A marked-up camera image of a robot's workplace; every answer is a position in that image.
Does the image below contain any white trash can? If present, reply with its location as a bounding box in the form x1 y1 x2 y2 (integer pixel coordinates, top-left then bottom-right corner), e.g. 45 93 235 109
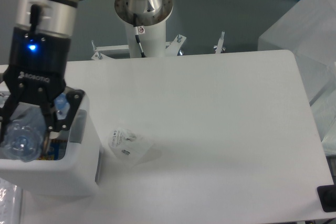
1 94 102 196

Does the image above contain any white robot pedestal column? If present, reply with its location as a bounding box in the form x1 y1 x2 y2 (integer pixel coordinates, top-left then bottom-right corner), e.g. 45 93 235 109
114 0 173 58

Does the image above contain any blue yellow snack bag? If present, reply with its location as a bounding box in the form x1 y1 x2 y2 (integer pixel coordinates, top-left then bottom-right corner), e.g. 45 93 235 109
39 139 67 161

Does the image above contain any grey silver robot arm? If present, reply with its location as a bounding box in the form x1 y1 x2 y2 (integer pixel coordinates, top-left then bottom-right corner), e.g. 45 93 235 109
1 0 85 138

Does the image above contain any translucent plastic storage box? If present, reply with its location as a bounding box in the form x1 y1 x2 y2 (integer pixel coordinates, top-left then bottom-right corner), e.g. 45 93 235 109
258 0 335 156

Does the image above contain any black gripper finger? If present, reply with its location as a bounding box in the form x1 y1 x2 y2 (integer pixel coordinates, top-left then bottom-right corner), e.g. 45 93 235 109
39 87 85 139
1 73 24 143

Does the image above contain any clear blue plastic bottle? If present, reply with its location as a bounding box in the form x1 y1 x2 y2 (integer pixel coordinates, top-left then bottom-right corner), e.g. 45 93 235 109
1 104 68 162

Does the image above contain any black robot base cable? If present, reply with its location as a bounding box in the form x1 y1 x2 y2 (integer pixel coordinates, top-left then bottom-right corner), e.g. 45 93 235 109
132 13 146 58

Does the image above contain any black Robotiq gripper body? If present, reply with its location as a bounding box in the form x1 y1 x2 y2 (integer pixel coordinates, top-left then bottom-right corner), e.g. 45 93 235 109
3 27 71 105

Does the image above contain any black device at table edge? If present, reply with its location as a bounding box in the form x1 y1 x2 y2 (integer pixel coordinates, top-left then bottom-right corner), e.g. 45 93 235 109
317 185 335 212

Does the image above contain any clear plastic bag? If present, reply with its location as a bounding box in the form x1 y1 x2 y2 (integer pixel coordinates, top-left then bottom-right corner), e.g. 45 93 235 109
1 179 22 223

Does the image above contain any silver wing bolt clamp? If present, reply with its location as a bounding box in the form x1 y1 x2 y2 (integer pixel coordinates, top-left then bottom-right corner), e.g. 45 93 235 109
213 31 226 54

